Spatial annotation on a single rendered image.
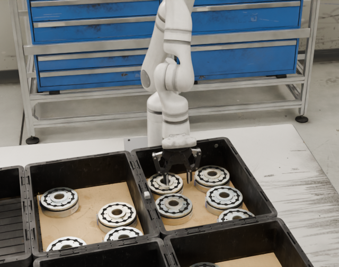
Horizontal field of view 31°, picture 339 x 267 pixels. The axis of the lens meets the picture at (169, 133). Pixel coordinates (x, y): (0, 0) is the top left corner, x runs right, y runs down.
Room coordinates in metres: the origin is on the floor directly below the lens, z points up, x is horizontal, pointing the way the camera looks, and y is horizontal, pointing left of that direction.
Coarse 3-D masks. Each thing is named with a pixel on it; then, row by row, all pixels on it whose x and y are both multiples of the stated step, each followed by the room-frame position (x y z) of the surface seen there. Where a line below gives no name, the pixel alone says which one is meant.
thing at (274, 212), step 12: (228, 144) 1.53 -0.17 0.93; (132, 156) 1.47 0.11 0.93; (144, 180) 1.35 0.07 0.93; (252, 180) 1.34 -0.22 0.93; (264, 192) 1.29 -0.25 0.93; (156, 216) 1.19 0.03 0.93; (264, 216) 1.19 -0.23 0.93; (276, 216) 1.20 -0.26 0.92; (192, 228) 1.14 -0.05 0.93; (204, 228) 1.15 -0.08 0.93
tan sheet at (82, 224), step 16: (80, 192) 1.43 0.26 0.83; (96, 192) 1.43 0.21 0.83; (112, 192) 1.43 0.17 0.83; (128, 192) 1.43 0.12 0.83; (80, 208) 1.36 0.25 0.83; (96, 208) 1.36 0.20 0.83; (48, 224) 1.29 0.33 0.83; (64, 224) 1.29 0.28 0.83; (80, 224) 1.29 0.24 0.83; (96, 224) 1.29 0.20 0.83; (48, 240) 1.23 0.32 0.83; (96, 240) 1.22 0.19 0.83
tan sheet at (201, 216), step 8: (184, 176) 1.51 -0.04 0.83; (192, 176) 1.51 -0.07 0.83; (184, 184) 1.47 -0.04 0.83; (192, 184) 1.47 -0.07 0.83; (232, 184) 1.47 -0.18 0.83; (184, 192) 1.43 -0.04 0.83; (192, 192) 1.43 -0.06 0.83; (200, 192) 1.43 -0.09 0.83; (192, 200) 1.39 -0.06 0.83; (200, 200) 1.39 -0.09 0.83; (200, 208) 1.35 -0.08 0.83; (192, 216) 1.32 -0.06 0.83; (200, 216) 1.32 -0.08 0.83; (208, 216) 1.32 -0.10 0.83; (216, 216) 1.32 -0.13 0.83; (184, 224) 1.29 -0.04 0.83; (192, 224) 1.29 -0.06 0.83; (200, 224) 1.29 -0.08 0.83
